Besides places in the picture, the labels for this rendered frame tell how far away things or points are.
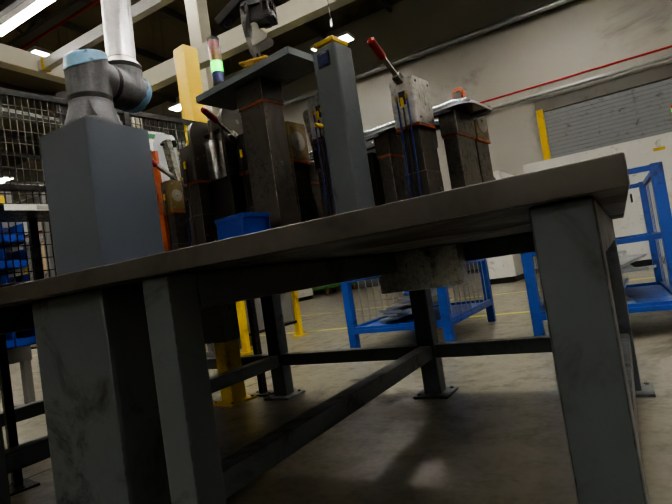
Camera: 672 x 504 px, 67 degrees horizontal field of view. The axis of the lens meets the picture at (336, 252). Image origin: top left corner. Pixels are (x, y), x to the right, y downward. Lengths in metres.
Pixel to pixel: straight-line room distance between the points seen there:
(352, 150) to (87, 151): 0.68
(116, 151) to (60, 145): 0.14
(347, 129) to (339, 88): 0.10
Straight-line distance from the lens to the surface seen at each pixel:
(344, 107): 1.21
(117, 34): 1.77
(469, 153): 1.44
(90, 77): 1.60
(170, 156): 2.06
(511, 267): 9.47
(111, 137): 1.50
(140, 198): 1.50
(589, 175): 0.68
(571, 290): 0.72
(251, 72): 1.38
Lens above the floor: 0.61
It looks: 2 degrees up
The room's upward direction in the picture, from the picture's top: 9 degrees counter-clockwise
